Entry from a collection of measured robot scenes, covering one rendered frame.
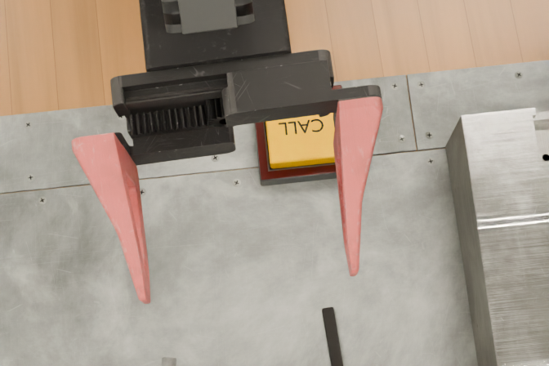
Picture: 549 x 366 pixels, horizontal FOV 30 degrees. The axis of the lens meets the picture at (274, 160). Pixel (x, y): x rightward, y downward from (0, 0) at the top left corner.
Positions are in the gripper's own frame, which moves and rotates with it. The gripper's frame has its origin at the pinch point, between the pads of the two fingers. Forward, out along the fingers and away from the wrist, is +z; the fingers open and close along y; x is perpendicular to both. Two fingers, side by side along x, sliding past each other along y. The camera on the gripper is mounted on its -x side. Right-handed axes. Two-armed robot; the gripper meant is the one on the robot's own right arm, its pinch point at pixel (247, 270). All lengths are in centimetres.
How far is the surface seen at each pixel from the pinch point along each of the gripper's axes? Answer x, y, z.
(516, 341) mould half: 31.7, 18.6, 3.4
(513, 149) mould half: 31.2, 21.0, -11.3
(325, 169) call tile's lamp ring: 38.1, 6.5, -13.3
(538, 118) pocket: 32.7, 23.9, -13.9
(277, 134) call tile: 36.6, 2.8, -16.6
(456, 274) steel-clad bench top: 40.1, 16.4, -3.2
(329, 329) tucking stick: 39.6, 5.0, 0.0
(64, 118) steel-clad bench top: 40.3, -15.8, -21.6
